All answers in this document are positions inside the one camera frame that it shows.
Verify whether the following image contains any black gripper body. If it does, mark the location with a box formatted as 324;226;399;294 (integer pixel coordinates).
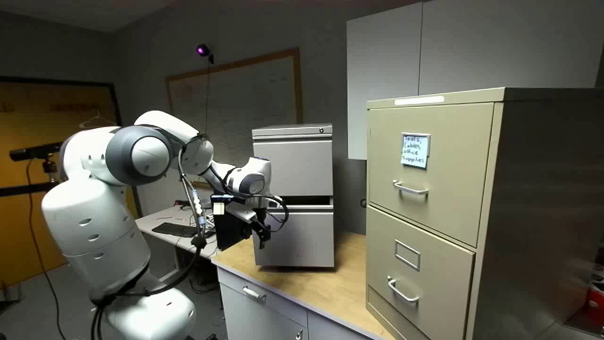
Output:
214;207;259;251

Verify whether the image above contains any gray file cabinet bottom drawer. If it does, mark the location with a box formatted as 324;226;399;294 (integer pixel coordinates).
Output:
254;207;337;270

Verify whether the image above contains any gray file cabinet drawer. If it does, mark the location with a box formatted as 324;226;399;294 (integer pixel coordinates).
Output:
252;137;335;200
254;207;337;270

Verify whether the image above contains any small silver drawer pull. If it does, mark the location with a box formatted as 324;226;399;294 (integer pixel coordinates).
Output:
240;285;269;302

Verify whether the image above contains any gray file cabinet top drawer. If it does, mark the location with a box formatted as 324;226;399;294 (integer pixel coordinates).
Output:
252;137;335;200

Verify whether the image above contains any small gray file cabinet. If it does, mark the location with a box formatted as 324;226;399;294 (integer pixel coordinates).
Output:
252;122;339;271

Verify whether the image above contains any gray desk drawer unit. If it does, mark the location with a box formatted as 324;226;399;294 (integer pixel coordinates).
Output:
216;266;374;340

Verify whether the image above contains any beige cabinet drawer with label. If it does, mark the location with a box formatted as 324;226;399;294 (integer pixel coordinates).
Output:
365;101;497;249

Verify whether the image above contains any beige cabinet drawer without label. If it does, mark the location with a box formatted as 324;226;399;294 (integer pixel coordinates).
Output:
365;205;476;340

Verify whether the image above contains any large beige file cabinet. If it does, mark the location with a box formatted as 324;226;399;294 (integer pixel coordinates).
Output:
365;84;604;340

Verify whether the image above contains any black flat pad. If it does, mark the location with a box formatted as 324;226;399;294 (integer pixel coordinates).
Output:
152;220;203;239

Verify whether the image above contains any wood framed whiteboard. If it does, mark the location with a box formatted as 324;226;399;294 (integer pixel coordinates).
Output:
165;47;305;166

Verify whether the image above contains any empty metal label holder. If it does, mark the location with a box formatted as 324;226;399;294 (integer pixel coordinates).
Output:
393;237;424;273

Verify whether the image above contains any white paper label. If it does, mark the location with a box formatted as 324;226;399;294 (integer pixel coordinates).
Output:
401;130;433;171

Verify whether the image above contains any orange door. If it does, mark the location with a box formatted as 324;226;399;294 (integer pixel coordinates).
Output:
0;75;142;288

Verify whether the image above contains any red object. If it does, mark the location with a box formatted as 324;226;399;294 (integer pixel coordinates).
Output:
586;281;604;317

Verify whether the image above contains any silver drawer handle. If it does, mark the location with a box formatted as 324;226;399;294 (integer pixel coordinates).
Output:
386;273;422;309
391;177;433;203

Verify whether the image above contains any camera with purple light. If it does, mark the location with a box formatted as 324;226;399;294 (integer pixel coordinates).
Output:
195;41;218;66

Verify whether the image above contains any black camera on stand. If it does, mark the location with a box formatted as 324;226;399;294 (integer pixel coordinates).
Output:
8;141;65;185

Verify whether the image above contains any white wall cabinet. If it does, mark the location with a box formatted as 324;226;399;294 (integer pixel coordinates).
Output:
346;0;604;160

